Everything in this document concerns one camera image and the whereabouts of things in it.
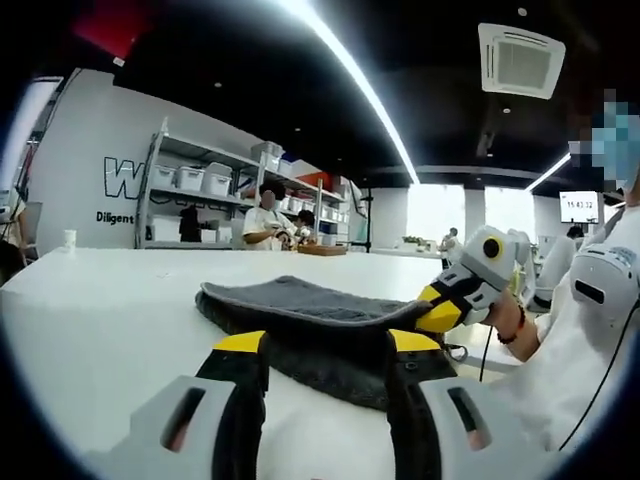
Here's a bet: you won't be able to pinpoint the grey textured towel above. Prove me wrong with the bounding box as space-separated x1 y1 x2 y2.
193 274 459 412

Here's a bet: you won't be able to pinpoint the person's right hand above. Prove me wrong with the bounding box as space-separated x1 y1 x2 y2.
488 288 525 337

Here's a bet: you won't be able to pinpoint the operator in white shirt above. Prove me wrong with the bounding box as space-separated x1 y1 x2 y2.
494 199 640 454

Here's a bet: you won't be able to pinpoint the black tripod stand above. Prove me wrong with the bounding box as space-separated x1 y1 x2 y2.
357 187 376 254

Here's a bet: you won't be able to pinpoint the short ceiling light strip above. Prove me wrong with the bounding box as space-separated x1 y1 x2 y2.
527 152 571 192

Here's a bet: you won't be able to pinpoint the white chest device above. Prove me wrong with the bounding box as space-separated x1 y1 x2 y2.
569 242 640 321

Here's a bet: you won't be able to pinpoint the wooden tray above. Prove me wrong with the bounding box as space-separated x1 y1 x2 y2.
298 243 347 256

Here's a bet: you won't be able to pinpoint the black bag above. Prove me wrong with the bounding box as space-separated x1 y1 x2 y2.
179 204 201 244

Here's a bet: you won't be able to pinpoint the ceiling air conditioner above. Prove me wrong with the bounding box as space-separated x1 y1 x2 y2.
477 22 567 100

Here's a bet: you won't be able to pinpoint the long ceiling light strip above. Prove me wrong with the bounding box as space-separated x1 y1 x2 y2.
299 0 420 185

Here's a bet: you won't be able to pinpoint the rows of white storage bins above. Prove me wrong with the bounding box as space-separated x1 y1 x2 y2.
152 141 351 236

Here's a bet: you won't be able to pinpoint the grey metal shelf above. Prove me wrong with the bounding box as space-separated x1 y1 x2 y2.
134 117 351 250

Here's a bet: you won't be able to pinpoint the white presentation screen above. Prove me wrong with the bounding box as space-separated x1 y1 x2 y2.
4 75 65 211

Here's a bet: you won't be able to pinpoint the red ceiling panel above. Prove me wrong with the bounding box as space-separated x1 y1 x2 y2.
69 0 156 64

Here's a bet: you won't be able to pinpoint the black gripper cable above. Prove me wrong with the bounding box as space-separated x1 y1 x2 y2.
478 324 496 384

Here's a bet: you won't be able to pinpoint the red bead bracelet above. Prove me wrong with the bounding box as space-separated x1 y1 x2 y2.
497 305 527 345

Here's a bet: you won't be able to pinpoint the wall screen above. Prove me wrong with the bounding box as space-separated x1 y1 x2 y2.
558 189 600 224

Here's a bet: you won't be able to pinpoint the grey neck strap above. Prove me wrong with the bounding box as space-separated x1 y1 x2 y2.
597 204 629 246

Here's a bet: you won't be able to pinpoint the black device cable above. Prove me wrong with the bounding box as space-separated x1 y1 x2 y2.
557 299 640 451

